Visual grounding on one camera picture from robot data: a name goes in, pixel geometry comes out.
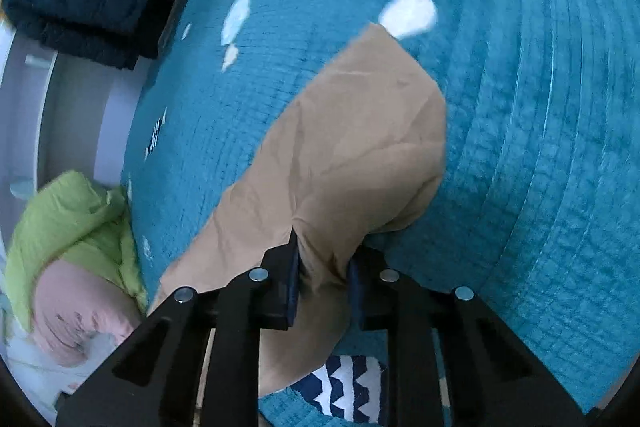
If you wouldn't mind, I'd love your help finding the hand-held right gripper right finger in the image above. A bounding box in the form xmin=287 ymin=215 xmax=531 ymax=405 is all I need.
xmin=349 ymin=247 xmax=587 ymax=427

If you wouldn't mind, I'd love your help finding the pink cloth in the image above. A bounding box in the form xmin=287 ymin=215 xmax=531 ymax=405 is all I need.
xmin=32 ymin=256 xmax=144 ymax=368

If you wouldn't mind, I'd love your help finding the green cloth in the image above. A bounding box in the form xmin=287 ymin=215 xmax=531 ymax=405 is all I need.
xmin=4 ymin=170 xmax=149 ymax=333

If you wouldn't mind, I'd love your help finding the teal printed blanket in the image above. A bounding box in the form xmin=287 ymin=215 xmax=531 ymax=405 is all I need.
xmin=120 ymin=0 xmax=640 ymax=427

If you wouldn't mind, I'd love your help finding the tan garment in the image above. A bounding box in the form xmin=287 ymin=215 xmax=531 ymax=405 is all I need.
xmin=150 ymin=23 xmax=447 ymax=397

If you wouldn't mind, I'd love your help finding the navy white zigzag cloth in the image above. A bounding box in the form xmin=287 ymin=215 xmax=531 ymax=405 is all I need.
xmin=291 ymin=353 xmax=389 ymax=424

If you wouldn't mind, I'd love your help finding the white furniture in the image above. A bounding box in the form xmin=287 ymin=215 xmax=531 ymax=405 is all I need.
xmin=0 ymin=26 xmax=153 ymax=220

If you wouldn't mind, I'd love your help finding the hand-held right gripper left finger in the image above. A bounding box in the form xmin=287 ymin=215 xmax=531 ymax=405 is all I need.
xmin=56 ymin=227 xmax=301 ymax=427

